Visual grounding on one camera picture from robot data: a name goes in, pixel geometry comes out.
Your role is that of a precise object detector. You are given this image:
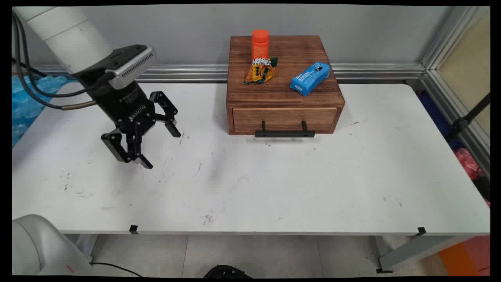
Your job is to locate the orange floor box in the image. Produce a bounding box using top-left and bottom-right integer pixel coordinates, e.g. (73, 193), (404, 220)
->
(438, 235), (490, 277)

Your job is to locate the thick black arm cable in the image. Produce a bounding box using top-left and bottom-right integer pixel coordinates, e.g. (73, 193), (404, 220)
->
(13, 11), (94, 98)
(12, 12), (97, 110)

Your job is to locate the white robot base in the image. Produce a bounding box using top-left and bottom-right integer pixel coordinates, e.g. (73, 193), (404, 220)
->
(12, 214), (95, 277)

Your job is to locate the red plastic bag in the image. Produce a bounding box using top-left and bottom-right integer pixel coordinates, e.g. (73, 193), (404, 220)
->
(454, 148), (484, 181)

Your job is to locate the black round floor object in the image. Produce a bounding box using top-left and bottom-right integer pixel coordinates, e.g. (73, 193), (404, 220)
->
(203, 265), (253, 279)

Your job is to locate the grey upright table leg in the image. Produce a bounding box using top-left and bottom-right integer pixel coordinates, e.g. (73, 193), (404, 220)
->
(76, 234), (99, 267)

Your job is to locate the grey slanted table leg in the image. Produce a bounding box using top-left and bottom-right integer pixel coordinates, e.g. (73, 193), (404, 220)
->
(376, 235), (475, 274)

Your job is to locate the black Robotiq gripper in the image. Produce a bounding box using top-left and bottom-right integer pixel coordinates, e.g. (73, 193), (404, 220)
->
(94, 80), (183, 170)

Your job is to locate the yellow green snack packet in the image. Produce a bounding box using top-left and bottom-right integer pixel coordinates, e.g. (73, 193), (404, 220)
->
(243, 57), (279, 85)

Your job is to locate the thin black floor cable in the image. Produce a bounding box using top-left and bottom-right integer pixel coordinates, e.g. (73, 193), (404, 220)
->
(90, 262), (144, 278)

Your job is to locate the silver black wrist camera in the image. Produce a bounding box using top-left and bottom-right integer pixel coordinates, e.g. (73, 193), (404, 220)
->
(79, 44), (157, 90)

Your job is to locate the angled aluminium frame post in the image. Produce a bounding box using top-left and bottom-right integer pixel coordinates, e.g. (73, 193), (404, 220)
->
(420, 6), (490, 177)

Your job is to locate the orange plastic bottle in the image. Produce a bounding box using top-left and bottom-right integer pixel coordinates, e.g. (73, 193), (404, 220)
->
(251, 29), (270, 62)

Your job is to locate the brown wooden drawer cabinet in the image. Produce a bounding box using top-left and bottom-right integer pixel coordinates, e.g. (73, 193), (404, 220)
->
(226, 35), (346, 136)

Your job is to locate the blue snack packet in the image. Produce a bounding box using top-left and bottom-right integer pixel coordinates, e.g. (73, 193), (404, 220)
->
(290, 61), (332, 97)

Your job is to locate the horizontal aluminium frame rail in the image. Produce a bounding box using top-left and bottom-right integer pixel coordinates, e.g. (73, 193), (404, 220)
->
(12, 63), (426, 83)

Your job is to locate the dark blue crate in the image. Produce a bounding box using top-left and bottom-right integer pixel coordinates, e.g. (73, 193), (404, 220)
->
(417, 91), (455, 150)

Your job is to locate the blue plastic sheet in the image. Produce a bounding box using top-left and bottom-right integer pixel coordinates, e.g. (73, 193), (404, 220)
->
(12, 74), (73, 147)

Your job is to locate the black stand bar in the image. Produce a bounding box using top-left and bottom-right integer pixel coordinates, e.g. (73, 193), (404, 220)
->
(445, 92), (490, 142)

